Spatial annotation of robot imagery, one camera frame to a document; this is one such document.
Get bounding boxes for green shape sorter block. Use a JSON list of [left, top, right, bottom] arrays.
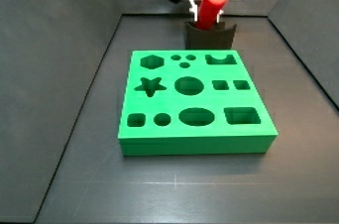
[[117, 50, 277, 156]]

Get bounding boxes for red cylinder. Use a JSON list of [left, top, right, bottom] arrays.
[[196, 0, 229, 31]]

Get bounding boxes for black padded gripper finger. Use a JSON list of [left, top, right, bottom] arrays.
[[188, 0, 198, 21]]

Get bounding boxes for black curved holder stand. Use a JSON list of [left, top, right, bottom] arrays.
[[184, 22, 237, 50]]

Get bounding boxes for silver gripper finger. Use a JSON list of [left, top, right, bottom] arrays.
[[214, 10, 224, 24]]

